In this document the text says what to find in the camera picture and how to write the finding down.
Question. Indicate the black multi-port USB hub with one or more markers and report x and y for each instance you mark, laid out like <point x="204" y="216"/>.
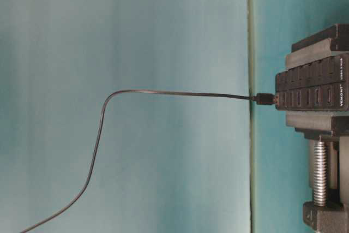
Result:
<point x="321" y="85"/>

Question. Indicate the black bench vise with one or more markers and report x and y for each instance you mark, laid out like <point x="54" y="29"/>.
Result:
<point x="327" y="134"/>

